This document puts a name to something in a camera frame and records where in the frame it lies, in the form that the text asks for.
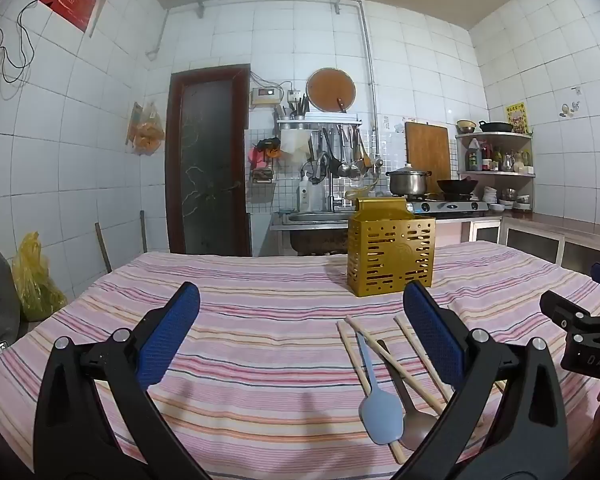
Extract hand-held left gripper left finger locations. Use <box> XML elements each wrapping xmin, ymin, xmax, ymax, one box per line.
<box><xmin>32</xmin><ymin>281</ymin><xmax>216</xmax><ymax>480</ymax></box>

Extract round wooden lid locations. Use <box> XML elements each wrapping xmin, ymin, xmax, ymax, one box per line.
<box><xmin>306</xmin><ymin>67</ymin><xmax>357</xmax><ymax>113</ymax></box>

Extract white corner shelf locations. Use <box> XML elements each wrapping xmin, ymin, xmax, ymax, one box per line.
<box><xmin>455</xmin><ymin>131</ymin><xmax>537</xmax><ymax>211</ymax></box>

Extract metal cup with knives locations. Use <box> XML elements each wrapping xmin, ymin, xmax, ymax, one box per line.
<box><xmin>279</xmin><ymin>94</ymin><xmax>311</xmax><ymax>121</ymax></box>

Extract wooden cutting board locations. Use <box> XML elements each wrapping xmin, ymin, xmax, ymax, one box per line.
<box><xmin>405</xmin><ymin>121</ymin><xmax>452</xmax><ymax>196</ymax></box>

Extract white soap bottle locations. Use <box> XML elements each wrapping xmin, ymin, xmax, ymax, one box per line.
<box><xmin>296</xmin><ymin>170</ymin><xmax>313</xmax><ymax>212</ymax></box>

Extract light blue spoon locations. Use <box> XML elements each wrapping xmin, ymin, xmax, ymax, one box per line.
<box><xmin>356</xmin><ymin>332</ymin><xmax>405</xmax><ymax>446</ymax></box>

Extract white wall pipe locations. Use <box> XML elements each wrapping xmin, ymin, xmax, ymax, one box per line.
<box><xmin>357</xmin><ymin>0</ymin><xmax>379</xmax><ymax>157</ymax></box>

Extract black cable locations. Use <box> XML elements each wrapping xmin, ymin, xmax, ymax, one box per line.
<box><xmin>0</xmin><ymin>0</ymin><xmax>42</xmax><ymax>84</ymax></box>

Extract row of hanging kitchen utensils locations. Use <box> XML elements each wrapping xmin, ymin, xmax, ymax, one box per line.
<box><xmin>307</xmin><ymin>125</ymin><xmax>376</xmax><ymax>181</ymax></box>

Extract metal faucet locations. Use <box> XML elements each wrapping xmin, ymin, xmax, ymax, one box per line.
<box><xmin>325</xmin><ymin>155</ymin><xmax>346</xmax><ymax>213</ymax></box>

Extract white hanging towel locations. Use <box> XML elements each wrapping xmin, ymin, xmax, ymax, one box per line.
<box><xmin>280</xmin><ymin>130</ymin><xmax>313</xmax><ymax>157</ymax></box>

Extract chopsticks in holder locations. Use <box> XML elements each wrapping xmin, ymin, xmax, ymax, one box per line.
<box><xmin>165</xmin><ymin>64</ymin><xmax>252</xmax><ymax>257</ymax></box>

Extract pink hanging scrubber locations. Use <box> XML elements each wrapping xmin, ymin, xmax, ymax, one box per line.
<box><xmin>249</xmin><ymin>137</ymin><xmax>282</xmax><ymax>168</ymax></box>

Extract yellow plastic bag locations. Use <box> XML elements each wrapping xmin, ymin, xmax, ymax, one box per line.
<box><xmin>11</xmin><ymin>232</ymin><xmax>68</xmax><ymax>322</ymax></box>

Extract pink striped tablecloth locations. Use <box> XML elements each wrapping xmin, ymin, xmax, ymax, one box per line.
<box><xmin>0</xmin><ymin>242</ymin><xmax>600</xmax><ymax>480</ymax></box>

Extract metal wall rack shelf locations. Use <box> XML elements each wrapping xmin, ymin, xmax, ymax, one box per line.
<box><xmin>275</xmin><ymin>114</ymin><xmax>363</xmax><ymax>131</ymax></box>

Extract wooden chopstick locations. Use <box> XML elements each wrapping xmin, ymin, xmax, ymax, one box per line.
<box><xmin>336</xmin><ymin>321</ymin><xmax>408</xmax><ymax>465</ymax></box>
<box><xmin>345</xmin><ymin>316</ymin><xmax>446</xmax><ymax>416</ymax></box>
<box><xmin>394</xmin><ymin>315</ymin><xmax>453</xmax><ymax>403</ymax></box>

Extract long wooden stick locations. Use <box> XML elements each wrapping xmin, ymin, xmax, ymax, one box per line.
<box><xmin>95</xmin><ymin>222</ymin><xmax>113</xmax><ymax>273</ymax></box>

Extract black wok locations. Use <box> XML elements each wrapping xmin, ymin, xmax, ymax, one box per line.
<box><xmin>436</xmin><ymin>178</ymin><xmax>479</xmax><ymax>198</ymax></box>

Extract kitchen counter cabinet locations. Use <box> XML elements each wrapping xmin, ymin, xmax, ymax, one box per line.
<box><xmin>462</xmin><ymin>212</ymin><xmax>600</xmax><ymax>272</ymax></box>

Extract steel cooking pot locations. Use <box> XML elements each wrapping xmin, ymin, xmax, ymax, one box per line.
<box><xmin>385</xmin><ymin>162</ymin><xmax>432</xmax><ymax>197</ymax></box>

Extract steel sink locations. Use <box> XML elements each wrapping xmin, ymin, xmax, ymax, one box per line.
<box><xmin>270</xmin><ymin>210</ymin><xmax>353</xmax><ymax>256</ymax></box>

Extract white wall control box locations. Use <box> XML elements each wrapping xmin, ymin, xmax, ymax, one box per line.
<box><xmin>250</xmin><ymin>86</ymin><xmax>283</xmax><ymax>107</ymax></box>

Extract metal spoon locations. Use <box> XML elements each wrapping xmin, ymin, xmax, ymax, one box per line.
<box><xmin>377</xmin><ymin>340</ymin><xmax>438</xmax><ymax>452</ymax></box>

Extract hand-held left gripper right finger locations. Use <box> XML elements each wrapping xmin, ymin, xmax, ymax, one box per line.
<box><xmin>392</xmin><ymin>280</ymin><xmax>571</xmax><ymax>480</ymax></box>

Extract orange hanging plastic bag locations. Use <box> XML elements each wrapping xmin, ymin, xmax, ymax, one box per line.
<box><xmin>126</xmin><ymin>101</ymin><xmax>166</xmax><ymax>157</ymax></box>

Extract yellow wall poster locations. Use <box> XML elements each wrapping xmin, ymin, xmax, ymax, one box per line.
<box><xmin>504</xmin><ymin>101</ymin><xmax>528</xmax><ymax>135</ymax></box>

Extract gold perforated utensil holder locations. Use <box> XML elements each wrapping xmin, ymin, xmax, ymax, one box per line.
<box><xmin>347</xmin><ymin>197</ymin><xmax>437</xmax><ymax>300</ymax></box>

